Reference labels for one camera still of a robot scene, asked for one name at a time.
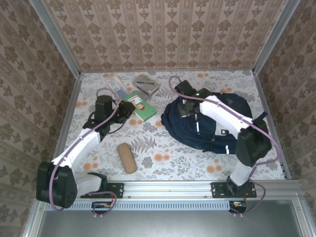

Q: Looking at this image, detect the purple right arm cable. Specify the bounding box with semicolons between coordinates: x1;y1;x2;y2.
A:
169;76;281;218

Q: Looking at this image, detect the floral tablecloth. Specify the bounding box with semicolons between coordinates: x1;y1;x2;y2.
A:
56;70;286;181

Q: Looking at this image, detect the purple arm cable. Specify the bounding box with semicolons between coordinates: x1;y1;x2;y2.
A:
50;88;118;219
169;76;281;218

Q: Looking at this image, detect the black connector box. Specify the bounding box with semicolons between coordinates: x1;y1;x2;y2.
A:
91;201;112;215
229;200;248;214

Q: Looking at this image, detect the grey box with pen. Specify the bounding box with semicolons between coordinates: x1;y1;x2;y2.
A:
132;75;160;96

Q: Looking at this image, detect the cork brown pencil case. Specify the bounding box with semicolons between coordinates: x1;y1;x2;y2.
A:
117;142;138;174

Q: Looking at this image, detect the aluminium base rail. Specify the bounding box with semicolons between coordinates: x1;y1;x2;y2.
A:
36;180;306;199

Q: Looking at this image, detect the clear blue ruler pack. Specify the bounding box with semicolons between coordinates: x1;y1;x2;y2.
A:
105;75;129;97

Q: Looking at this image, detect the aluminium frame post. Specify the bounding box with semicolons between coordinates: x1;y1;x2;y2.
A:
252;0;301;75
28;0;81;78

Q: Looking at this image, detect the grey slotted cable duct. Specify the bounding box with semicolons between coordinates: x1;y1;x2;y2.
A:
71;200;234;211

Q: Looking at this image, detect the aluminium table side rail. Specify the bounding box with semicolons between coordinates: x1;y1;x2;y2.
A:
251;70;292;180
46;74;83;181

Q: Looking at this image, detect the navy blue student backpack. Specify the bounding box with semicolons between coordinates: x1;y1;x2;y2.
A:
160;92;269;156

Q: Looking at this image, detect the green notebook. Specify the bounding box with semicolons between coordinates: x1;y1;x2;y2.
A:
122;91;158;122

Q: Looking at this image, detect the grey metal shelf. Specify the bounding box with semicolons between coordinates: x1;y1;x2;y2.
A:
23;197;316;237

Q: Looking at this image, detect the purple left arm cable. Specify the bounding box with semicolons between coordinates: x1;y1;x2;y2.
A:
50;88;118;219

